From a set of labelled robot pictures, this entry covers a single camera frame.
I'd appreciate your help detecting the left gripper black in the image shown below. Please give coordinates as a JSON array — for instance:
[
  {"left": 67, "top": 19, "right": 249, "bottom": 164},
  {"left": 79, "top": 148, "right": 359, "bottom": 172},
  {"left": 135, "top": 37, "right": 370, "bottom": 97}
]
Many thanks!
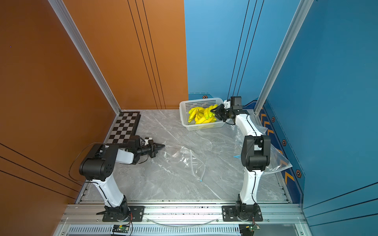
[{"left": 137, "top": 140, "right": 165, "bottom": 158}]

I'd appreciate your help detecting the yellow banana bunch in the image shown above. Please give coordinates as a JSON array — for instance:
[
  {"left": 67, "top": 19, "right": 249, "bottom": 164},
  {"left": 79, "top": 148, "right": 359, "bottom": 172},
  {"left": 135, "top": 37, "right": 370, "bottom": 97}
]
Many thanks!
[
  {"left": 204, "top": 104, "right": 218, "bottom": 120},
  {"left": 195, "top": 113, "right": 217, "bottom": 124},
  {"left": 188, "top": 107, "right": 204, "bottom": 123}
]

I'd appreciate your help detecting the zip-top bag with label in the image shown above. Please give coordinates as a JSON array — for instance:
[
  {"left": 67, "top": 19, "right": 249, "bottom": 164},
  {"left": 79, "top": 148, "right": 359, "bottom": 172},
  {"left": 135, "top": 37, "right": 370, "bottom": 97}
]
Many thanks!
[{"left": 163, "top": 141, "right": 206, "bottom": 182}]

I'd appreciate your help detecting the zip-top bag blue zipper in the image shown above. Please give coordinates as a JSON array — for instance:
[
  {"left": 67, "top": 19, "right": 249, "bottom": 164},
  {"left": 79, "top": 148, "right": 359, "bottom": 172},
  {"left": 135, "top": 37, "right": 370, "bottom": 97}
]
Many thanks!
[{"left": 233, "top": 144, "right": 293, "bottom": 175}]

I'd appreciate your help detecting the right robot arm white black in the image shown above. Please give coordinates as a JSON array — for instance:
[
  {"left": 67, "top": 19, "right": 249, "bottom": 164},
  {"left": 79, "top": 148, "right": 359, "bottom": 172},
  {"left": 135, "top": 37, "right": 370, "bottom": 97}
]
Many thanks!
[{"left": 211, "top": 96, "right": 271, "bottom": 222}]

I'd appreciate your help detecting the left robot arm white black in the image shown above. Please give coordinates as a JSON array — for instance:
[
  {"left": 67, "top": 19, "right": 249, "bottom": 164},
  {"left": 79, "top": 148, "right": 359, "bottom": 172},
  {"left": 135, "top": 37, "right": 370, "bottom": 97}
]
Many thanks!
[{"left": 79, "top": 136, "right": 165, "bottom": 222}]

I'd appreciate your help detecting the white perforated plastic basket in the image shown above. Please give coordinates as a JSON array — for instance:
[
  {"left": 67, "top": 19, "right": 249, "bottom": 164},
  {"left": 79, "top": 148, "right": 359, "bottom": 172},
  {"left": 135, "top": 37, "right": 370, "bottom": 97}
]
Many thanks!
[{"left": 179, "top": 98, "right": 224, "bottom": 131}]

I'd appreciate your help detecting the black brown checkerboard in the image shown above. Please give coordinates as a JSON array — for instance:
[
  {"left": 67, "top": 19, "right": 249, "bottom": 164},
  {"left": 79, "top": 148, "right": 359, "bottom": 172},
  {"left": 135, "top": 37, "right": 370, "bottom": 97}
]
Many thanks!
[{"left": 106, "top": 111, "right": 141, "bottom": 144}]

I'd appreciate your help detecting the left green circuit board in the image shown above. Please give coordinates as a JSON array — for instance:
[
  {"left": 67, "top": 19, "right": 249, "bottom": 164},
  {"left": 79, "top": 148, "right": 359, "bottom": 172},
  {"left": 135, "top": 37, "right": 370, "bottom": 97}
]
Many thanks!
[{"left": 112, "top": 224, "right": 131, "bottom": 236}]

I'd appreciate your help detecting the green circuit board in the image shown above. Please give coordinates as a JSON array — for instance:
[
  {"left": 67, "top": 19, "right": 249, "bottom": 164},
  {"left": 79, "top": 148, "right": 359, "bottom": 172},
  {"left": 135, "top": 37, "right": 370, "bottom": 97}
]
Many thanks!
[
  {"left": 112, "top": 224, "right": 131, "bottom": 236},
  {"left": 247, "top": 224, "right": 260, "bottom": 232}
]

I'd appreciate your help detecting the right green circuit board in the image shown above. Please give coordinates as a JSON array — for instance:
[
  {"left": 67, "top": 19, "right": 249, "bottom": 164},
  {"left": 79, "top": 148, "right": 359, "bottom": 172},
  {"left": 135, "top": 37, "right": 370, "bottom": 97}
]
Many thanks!
[{"left": 247, "top": 224, "right": 260, "bottom": 232}]

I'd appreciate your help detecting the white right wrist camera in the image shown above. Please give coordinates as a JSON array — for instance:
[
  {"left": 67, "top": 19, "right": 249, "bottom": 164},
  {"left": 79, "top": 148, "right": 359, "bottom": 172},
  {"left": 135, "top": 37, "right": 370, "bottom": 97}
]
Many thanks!
[{"left": 223, "top": 99, "right": 231, "bottom": 109}]

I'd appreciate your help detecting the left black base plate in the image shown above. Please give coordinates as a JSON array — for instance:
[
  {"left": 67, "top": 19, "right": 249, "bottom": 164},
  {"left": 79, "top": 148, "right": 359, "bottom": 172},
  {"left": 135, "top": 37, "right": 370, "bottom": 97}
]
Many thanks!
[{"left": 97, "top": 206, "right": 145, "bottom": 222}]

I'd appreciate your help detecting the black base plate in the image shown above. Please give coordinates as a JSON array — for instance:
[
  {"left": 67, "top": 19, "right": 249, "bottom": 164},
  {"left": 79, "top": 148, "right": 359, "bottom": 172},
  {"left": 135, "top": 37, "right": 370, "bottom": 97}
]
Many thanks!
[
  {"left": 97, "top": 206, "right": 145, "bottom": 222},
  {"left": 221, "top": 205, "right": 263, "bottom": 222}
]

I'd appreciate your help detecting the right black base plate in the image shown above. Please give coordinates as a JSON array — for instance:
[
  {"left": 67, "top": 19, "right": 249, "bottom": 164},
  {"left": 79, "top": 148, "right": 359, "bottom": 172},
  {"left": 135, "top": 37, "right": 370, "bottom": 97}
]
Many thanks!
[{"left": 221, "top": 205, "right": 263, "bottom": 222}]

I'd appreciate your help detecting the right aluminium corner post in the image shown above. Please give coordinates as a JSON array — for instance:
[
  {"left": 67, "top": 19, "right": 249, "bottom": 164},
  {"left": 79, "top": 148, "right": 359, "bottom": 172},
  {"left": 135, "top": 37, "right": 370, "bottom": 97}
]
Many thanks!
[{"left": 254, "top": 0, "right": 314, "bottom": 115}]

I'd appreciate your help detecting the aluminium corner post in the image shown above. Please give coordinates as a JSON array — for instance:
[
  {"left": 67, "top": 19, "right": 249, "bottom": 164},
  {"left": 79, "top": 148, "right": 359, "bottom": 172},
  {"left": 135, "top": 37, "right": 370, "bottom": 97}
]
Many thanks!
[
  {"left": 254, "top": 0, "right": 314, "bottom": 115},
  {"left": 48, "top": 0, "right": 121, "bottom": 114}
]

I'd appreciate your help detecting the left aluminium corner post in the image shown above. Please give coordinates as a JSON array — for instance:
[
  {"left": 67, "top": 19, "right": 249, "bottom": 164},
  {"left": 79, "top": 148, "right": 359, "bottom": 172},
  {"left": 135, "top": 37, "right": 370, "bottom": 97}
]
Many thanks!
[{"left": 48, "top": 0, "right": 121, "bottom": 114}]

